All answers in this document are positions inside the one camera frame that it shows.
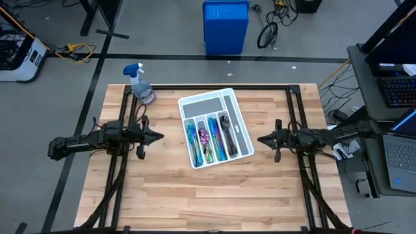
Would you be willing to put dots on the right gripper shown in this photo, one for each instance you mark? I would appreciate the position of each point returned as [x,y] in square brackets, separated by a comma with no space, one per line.
[287,139]

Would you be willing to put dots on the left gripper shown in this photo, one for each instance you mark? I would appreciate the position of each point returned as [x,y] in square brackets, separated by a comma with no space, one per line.
[139,136]

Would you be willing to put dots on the iridescent blue fork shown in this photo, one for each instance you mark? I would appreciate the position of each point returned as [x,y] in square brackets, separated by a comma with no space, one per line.
[191,130]
[196,152]

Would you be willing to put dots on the large dark iridescent spoon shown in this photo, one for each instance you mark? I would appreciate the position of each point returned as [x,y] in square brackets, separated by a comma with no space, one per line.
[226,122]

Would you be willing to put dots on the white cutlery organizer tray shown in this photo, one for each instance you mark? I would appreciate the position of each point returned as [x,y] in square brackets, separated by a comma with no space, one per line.
[203,107]

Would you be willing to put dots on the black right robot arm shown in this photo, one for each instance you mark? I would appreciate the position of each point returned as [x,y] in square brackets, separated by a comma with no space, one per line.
[341,131]

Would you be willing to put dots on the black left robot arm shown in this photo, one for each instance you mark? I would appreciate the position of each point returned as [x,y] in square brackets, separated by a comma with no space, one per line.
[81,143]

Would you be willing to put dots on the Dawn spray bottle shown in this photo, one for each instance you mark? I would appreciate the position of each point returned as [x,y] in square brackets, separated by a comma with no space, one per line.
[144,92]

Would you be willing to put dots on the black power brick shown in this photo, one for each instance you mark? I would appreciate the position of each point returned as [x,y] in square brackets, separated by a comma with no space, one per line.
[340,114]

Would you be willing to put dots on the white power adapter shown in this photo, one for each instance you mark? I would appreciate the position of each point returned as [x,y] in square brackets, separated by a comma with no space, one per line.
[352,148]

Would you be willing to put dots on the dark laptop desk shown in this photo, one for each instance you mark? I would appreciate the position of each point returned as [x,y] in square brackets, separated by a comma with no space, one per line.
[370,162]

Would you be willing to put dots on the gray side desk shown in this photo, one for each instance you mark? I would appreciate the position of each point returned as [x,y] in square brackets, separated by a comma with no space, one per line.
[360,71]

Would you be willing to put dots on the blue plastic bin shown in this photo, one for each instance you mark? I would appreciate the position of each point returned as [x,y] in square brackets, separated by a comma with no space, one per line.
[226,29]

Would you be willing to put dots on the gray laptop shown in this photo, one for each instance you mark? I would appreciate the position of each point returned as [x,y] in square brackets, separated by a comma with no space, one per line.
[401,156]

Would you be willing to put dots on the black stand leg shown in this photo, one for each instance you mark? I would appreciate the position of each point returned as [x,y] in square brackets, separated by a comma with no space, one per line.
[109,13]

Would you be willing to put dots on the black dock device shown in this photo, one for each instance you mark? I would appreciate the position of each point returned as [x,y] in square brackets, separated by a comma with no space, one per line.
[386,70]

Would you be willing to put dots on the black keyboard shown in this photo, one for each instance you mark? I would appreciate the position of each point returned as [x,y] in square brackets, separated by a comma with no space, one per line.
[399,92]

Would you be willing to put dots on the black box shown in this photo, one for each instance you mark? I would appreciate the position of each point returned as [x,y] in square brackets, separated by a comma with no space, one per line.
[308,6]

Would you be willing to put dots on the white and black equipment cart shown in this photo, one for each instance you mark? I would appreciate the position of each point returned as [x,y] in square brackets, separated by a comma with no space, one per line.
[19,75]

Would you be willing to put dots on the white paper sheet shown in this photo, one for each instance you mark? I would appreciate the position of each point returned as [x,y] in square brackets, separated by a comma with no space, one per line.
[410,70]

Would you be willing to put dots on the black desk monitor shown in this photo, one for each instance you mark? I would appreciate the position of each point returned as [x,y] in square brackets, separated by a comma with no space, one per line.
[396,39]

